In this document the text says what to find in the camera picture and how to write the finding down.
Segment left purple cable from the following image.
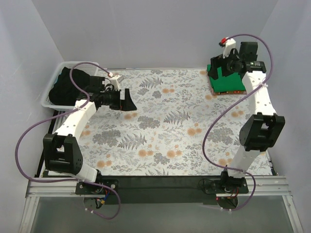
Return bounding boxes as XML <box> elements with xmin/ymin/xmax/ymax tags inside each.
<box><xmin>15</xmin><ymin>62</ymin><xmax>121</xmax><ymax>220</ymax></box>

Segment white plastic laundry basket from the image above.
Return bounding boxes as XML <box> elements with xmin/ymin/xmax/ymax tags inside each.
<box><xmin>41</xmin><ymin>61</ymin><xmax>98</xmax><ymax>111</ymax></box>

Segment folded pink printed t shirt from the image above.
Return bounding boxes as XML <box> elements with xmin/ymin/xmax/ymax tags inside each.
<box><xmin>208</xmin><ymin>72</ymin><xmax>247</xmax><ymax>96</ymax></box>

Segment floral patterned table mat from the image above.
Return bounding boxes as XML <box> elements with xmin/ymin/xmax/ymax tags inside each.
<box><xmin>78</xmin><ymin>69</ymin><xmax>251</xmax><ymax>176</ymax></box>

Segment aluminium frame rail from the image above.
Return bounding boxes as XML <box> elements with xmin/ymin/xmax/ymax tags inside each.
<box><xmin>19</xmin><ymin>176</ymin><xmax>303</xmax><ymax>233</ymax></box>

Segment black clothes in basket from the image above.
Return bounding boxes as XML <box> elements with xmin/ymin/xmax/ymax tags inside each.
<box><xmin>49</xmin><ymin>67</ymin><xmax>90</xmax><ymax>106</ymax></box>

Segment green t shirt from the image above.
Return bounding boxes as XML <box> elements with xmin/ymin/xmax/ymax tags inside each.
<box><xmin>206</xmin><ymin>64</ymin><xmax>246</xmax><ymax>93</ymax></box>

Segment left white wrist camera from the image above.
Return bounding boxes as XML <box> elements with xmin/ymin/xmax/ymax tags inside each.
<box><xmin>108</xmin><ymin>72</ymin><xmax>121</xmax><ymax>90</ymax></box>

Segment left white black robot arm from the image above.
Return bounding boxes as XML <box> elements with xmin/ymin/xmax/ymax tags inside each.
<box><xmin>43</xmin><ymin>75</ymin><xmax>137</xmax><ymax>194</ymax></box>

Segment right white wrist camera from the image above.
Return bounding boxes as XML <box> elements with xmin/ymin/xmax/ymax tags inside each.
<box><xmin>219</xmin><ymin>37</ymin><xmax>236</xmax><ymax>58</ymax></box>

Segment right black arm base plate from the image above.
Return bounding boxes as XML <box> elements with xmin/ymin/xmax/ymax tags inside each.
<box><xmin>198</xmin><ymin>178</ymin><xmax>249</xmax><ymax>194</ymax></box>

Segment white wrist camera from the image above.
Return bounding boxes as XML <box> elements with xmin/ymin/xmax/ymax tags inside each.
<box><xmin>219</xmin><ymin>37</ymin><xmax>236</xmax><ymax>58</ymax></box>
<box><xmin>108</xmin><ymin>72</ymin><xmax>121</xmax><ymax>90</ymax></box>

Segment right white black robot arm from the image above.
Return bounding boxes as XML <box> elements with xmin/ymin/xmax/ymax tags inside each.
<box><xmin>208</xmin><ymin>38</ymin><xmax>285</xmax><ymax>193</ymax></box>

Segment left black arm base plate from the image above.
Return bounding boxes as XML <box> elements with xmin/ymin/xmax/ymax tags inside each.
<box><xmin>75</xmin><ymin>179</ymin><xmax>119</xmax><ymax>195</ymax></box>

